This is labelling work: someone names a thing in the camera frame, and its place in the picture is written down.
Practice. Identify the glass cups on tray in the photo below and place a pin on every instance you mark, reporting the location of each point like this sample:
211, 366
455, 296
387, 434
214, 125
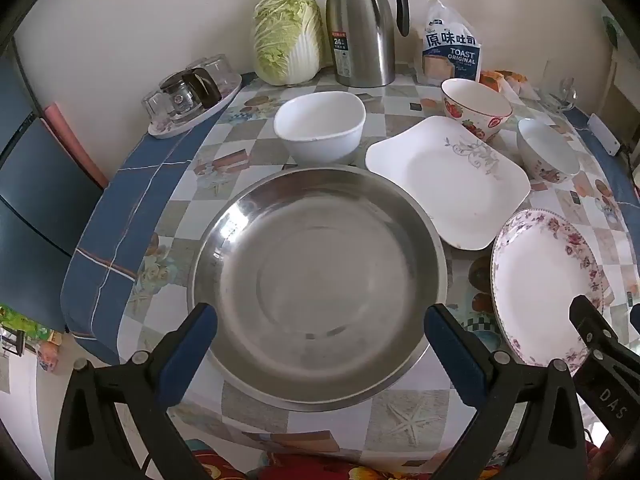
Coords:
200, 120

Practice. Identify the toast bread bag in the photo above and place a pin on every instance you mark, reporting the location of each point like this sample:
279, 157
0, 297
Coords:
450, 45

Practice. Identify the chequered printed tablecloth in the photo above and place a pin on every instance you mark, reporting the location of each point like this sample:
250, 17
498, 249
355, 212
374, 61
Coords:
150, 200

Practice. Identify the white power strip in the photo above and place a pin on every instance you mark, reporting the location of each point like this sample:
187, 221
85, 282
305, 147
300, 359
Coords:
602, 132

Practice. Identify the glass teapot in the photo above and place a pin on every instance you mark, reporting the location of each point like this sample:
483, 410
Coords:
190, 92

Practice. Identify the small floral white bowl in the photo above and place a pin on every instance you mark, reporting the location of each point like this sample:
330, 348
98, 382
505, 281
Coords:
547, 152

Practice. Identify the colourful printed packaging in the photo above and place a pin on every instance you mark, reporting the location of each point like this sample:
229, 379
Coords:
30, 330

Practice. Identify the strawberry print bowl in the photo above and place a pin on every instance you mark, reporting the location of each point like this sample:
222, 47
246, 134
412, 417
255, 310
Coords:
475, 105

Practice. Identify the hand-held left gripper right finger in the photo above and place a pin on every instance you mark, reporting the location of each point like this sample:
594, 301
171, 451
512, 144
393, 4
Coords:
452, 357

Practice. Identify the red floral cloth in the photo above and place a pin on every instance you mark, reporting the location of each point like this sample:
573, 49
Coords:
290, 467

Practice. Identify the round plate pink floral rim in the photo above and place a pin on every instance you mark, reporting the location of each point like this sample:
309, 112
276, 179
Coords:
540, 290

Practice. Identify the stainless steel thermos jug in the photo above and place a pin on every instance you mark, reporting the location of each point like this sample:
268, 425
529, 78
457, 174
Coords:
357, 25

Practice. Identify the upturned glass cup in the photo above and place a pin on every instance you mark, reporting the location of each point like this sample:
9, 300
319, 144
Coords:
217, 67
156, 107

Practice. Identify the glass pitcher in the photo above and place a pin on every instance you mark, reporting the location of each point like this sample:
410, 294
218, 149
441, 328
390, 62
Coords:
560, 87

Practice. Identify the napa cabbage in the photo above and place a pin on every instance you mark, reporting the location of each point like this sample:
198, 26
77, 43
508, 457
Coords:
287, 35

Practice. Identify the plain white square bowl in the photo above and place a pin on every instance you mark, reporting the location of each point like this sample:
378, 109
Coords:
320, 125

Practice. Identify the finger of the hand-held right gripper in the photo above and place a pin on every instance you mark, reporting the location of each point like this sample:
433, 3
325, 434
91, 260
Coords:
592, 322

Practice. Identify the white wooden chair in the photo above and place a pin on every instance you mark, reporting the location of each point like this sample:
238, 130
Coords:
622, 80

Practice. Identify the white square plate grey floral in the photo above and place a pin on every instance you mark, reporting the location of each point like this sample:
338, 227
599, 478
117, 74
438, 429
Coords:
440, 190

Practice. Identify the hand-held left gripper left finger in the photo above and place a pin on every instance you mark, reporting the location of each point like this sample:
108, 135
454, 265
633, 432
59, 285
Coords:
187, 360

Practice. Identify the clear orange snack packet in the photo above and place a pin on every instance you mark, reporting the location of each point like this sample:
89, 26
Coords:
515, 82

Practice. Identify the large stainless steel basin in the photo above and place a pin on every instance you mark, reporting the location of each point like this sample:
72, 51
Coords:
320, 280

